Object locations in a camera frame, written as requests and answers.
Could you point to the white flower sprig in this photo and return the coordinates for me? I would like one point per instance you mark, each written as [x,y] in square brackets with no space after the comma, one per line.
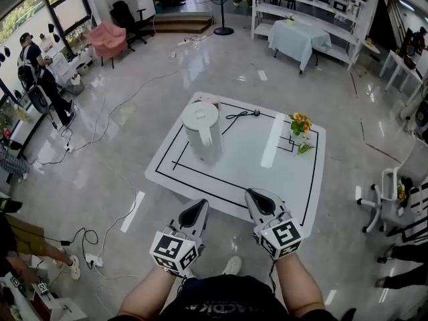
[305,147]

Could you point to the white shelf unit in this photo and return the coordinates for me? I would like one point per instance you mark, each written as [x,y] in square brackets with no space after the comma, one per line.
[301,13]

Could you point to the small white power strip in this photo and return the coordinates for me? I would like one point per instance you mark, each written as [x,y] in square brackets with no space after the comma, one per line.
[69,147]

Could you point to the white microwave oven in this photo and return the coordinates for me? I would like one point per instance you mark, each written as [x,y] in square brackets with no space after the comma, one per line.
[339,4]

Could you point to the white office chair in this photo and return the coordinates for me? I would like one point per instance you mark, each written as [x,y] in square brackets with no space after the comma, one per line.
[414,166]

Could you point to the small white round table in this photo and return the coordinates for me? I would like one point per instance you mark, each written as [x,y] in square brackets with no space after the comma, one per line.
[371,45]

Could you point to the small potted plant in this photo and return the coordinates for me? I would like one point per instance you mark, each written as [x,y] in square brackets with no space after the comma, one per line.
[290,19]

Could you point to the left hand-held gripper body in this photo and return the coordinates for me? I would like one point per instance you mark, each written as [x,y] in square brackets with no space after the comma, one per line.
[167,247]

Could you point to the pink digital clock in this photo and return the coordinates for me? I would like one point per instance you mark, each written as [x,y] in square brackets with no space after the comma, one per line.
[217,104]

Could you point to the table with pale blue cloth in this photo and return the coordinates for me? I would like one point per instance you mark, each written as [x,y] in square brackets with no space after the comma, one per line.
[297,38]

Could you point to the white electric kettle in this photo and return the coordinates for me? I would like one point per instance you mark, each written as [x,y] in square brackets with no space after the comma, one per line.
[204,135]

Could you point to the person's right white shoe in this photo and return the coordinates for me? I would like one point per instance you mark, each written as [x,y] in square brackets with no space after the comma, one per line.
[232,265]

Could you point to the black framed window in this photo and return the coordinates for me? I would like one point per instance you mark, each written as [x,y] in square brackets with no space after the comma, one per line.
[63,8]

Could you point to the person's right forearm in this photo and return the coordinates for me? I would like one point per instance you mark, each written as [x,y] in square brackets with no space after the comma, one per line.
[299,283]

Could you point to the large white power strip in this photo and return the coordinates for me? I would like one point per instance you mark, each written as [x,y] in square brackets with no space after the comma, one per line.
[94,260]

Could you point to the white desk with black frame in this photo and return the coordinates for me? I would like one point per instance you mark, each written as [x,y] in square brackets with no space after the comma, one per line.
[418,212]

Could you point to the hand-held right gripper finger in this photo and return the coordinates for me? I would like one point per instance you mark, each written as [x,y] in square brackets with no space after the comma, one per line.
[277,204]
[254,212]

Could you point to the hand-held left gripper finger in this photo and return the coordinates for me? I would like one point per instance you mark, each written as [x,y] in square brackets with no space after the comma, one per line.
[203,222]
[185,216]

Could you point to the orange flower potted plant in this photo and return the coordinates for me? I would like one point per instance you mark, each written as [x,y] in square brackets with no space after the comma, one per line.
[300,122]

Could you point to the pink armchair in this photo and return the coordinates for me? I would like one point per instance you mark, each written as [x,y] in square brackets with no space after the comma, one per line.
[107,38]

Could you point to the person's left forearm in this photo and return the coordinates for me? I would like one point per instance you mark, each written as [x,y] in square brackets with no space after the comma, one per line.
[147,296]

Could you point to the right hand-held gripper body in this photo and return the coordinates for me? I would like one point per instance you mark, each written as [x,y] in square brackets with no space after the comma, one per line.
[279,234]

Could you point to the person's black clothing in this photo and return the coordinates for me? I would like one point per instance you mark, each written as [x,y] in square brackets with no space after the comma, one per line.
[230,299]

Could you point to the brown wooden step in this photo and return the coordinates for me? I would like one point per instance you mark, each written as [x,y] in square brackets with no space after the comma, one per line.
[182,23]

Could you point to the black office chair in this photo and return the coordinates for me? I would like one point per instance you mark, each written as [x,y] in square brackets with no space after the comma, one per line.
[123,17]

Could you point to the black power adapter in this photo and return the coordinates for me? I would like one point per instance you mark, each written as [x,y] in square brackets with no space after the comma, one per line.
[65,242]

